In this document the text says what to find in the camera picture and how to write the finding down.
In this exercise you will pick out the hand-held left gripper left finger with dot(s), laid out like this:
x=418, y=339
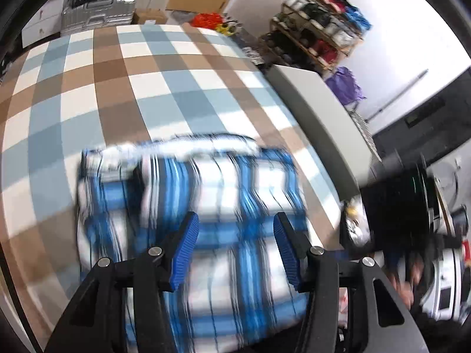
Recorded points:
x=184, y=252

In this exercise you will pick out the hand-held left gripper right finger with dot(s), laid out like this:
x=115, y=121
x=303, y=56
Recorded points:
x=289, y=253

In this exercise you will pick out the blue plaid shirt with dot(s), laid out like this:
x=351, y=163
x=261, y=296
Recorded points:
x=220, y=191

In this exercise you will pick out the person's right hand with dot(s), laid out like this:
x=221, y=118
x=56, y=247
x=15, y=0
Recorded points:
x=406, y=286

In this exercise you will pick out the clear plastic bag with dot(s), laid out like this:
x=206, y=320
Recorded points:
x=355, y=224

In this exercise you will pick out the metal rod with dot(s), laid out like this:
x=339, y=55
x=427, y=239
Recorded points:
x=397, y=95

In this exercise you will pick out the grey box table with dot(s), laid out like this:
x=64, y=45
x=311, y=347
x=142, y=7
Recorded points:
x=320, y=117

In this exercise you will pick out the purple bag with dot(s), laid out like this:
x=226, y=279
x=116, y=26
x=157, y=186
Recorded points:
x=344, y=84

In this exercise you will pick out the wooden shoe rack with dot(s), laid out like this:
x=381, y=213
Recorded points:
x=316, y=53

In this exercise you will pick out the bed with checked sheet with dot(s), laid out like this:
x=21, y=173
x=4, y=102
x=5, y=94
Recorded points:
x=110, y=81

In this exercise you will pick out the rows of shoes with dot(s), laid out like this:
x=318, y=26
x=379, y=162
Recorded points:
x=323, y=14

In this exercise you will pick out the orange bag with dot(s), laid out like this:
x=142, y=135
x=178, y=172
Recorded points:
x=206, y=21

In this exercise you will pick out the small cardboard box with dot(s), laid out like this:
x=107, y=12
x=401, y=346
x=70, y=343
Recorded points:
x=149, y=17

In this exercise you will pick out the silver suitcase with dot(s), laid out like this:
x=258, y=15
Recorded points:
x=95, y=16

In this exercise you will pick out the white desk with drawers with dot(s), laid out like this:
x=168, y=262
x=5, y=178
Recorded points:
x=42, y=24

